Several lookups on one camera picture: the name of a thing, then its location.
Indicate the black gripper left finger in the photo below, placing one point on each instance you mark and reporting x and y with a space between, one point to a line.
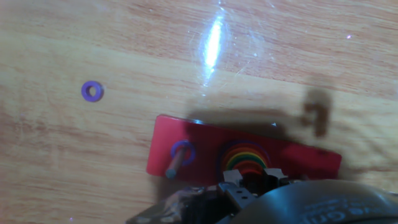
231 177

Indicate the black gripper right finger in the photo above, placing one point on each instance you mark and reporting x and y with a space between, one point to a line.
275 174

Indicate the red Hanoi base with pegs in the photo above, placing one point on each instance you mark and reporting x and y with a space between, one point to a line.
205 133

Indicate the varnished wooden board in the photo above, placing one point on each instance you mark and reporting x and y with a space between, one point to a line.
93 46

